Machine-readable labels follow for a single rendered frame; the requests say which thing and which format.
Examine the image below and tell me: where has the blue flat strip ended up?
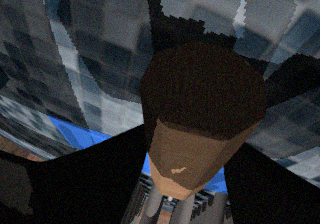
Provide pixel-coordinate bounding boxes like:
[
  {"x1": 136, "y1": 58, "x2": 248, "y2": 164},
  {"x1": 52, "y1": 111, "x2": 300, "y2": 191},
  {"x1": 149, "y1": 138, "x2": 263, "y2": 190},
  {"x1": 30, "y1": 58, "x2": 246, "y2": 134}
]
[{"x1": 45, "y1": 113, "x2": 228, "y2": 195}]

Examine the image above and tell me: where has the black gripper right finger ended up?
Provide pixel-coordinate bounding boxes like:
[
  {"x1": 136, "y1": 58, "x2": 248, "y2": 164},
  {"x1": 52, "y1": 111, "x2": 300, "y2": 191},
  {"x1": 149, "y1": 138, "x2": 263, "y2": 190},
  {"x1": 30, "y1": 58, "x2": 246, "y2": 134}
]
[{"x1": 223, "y1": 141, "x2": 320, "y2": 224}]

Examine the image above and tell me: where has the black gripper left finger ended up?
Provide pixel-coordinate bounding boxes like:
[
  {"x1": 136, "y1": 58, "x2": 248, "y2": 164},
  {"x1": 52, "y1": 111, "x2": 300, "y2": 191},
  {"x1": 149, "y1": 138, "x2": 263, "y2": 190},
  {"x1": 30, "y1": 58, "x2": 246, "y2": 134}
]
[{"x1": 0, "y1": 124, "x2": 147, "y2": 224}]

